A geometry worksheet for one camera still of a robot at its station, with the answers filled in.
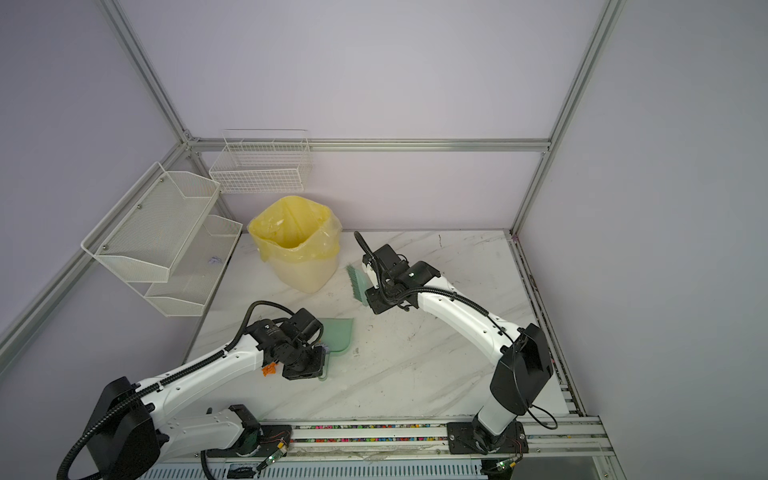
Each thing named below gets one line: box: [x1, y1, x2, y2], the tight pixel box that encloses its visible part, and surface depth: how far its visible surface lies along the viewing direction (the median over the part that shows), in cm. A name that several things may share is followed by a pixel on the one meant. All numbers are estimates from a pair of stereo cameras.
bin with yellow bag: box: [247, 196, 343, 294], surface depth 95 cm
